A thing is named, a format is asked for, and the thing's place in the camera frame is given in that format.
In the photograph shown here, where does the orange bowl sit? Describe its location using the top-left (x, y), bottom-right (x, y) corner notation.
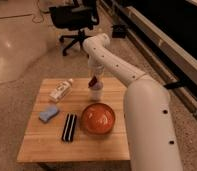
top-left (80, 103), bottom-right (115, 135)

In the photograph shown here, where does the black white striped eraser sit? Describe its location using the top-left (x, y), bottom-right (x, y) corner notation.
top-left (61, 114), bottom-right (77, 142)

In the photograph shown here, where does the black office chair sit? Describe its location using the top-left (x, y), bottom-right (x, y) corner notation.
top-left (49, 0), bottom-right (100, 56)

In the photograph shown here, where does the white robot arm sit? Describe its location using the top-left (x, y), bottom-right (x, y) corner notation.
top-left (83, 33), bottom-right (183, 171)

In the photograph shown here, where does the wooden table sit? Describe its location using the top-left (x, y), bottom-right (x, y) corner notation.
top-left (17, 78), bottom-right (130, 164)

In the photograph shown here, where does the small black box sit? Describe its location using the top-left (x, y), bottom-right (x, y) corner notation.
top-left (112, 25), bottom-right (126, 38)

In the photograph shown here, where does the blue sponge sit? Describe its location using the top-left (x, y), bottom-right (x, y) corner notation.
top-left (39, 106), bottom-right (59, 123)

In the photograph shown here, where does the long wall bench rail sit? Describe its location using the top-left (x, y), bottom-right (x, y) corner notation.
top-left (99, 0), bottom-right (197, 121)

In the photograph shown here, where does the dark red pepper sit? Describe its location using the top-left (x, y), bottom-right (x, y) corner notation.
top-left (88, 76), bottom-right (98, 88)

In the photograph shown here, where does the white plastic bottle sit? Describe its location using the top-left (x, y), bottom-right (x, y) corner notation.
top-left (49, 78), bottom-right (74, 102)

